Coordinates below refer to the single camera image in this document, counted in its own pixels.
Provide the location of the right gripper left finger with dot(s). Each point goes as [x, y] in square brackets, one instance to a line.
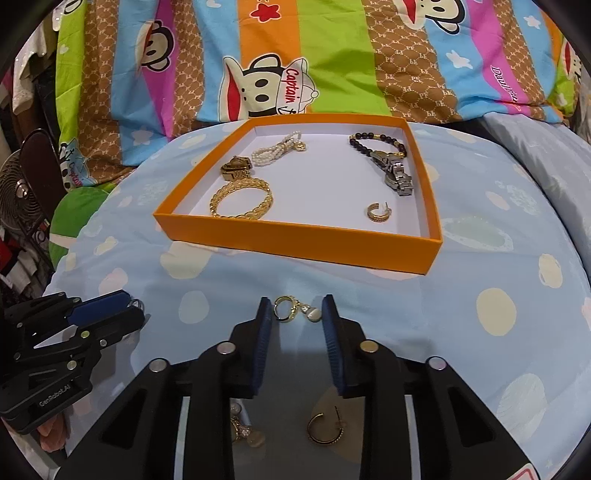
[136, 436]

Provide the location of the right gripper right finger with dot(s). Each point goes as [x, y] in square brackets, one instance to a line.
[418, 417]

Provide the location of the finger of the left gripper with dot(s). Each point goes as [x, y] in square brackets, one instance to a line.
[111, 327]
[91, 311]

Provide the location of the small gold hoop earring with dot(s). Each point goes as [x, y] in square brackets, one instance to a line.
[379, 213]

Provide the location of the silver wrist watch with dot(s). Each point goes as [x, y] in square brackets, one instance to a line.
[395, 175]

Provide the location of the orange shallow jewelry box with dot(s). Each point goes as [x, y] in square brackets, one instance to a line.
[320, 197]

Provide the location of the person's left hand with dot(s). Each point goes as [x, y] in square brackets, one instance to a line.
[53, 433]

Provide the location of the green plush cushion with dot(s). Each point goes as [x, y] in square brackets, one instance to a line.
[71, 215]

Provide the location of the black electric fan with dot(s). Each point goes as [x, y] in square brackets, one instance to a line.
[20, 211]

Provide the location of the light blue planet pillow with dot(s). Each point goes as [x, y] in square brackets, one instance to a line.
[506, 303]

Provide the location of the gold pendant hoop earring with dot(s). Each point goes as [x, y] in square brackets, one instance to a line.
[286, 308]

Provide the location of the gold braided bangle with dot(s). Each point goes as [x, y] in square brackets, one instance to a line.
[247, 198]

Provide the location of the colorful monkey cartoon quilt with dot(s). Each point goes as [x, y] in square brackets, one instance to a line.
[133, 75]

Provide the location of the pale blue floral blanket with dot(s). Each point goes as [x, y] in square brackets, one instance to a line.
[558, 159]

